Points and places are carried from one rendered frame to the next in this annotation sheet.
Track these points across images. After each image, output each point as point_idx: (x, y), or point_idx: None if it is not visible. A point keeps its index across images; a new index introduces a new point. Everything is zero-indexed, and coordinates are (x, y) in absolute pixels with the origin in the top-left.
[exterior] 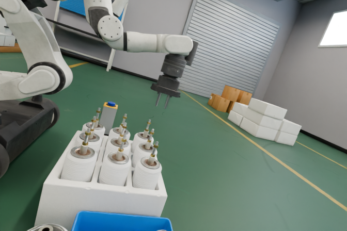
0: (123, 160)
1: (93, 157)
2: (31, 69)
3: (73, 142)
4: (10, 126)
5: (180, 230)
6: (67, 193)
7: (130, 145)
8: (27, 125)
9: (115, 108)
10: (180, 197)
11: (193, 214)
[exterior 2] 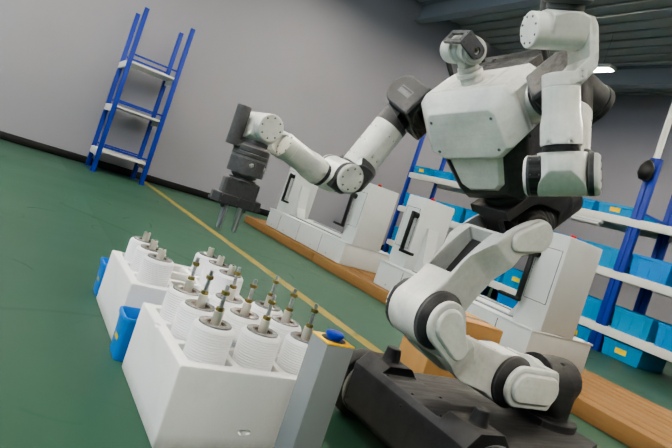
0: (221, 295)
1: (254, 302)
2: None
3: None
4: (379, 361)
5: (72, 367)
6: None
7: (229, 360)
8: (386, 382)
9: (316, 331)
10: (53, 402)
11: (32, 379)
